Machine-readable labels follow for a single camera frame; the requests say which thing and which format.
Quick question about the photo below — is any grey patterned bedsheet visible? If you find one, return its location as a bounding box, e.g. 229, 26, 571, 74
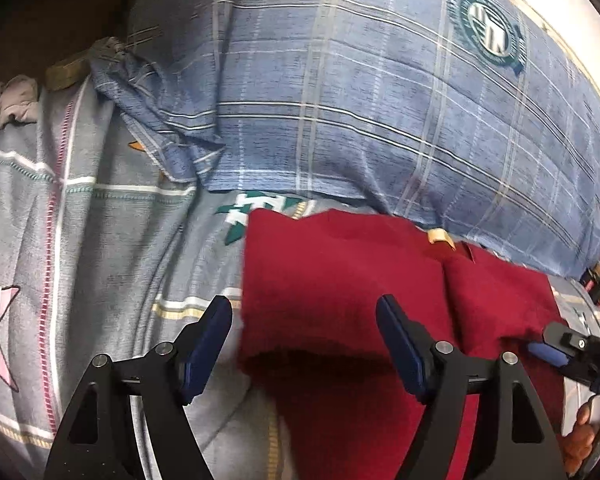
0, 81, 600, 479

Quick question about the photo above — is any red garment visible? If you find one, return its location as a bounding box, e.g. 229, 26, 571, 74
238, 209, 564, 479

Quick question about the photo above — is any blue plaid pillow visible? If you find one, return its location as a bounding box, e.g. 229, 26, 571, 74
90, 0, 600, 276

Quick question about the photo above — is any grey crumpled cloth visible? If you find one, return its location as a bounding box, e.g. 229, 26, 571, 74
0, 75, 40, 130

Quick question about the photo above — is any person's right hand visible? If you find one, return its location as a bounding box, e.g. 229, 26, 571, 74
559, 398, 596, 477

